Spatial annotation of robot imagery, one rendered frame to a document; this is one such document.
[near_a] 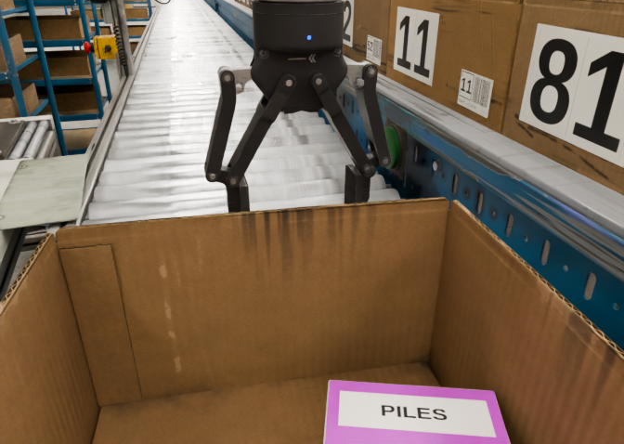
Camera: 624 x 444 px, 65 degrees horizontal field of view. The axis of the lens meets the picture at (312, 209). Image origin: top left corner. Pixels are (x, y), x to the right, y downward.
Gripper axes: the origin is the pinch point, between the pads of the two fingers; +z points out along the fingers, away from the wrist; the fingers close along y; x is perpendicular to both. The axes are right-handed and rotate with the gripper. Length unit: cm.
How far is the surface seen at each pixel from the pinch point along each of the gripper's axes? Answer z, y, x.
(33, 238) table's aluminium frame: 42, 53, -86
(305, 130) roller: 11, -16, -64
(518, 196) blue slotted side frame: -1.1, -23.0, 2.2
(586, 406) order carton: -2.8, -8.1, 28.5
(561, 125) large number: -7.5, -28.8, -0.7
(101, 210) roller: 11.0, 24.1, -31.5
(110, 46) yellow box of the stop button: 1, 33, -141
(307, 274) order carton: -1.1, 1.9, 11.1
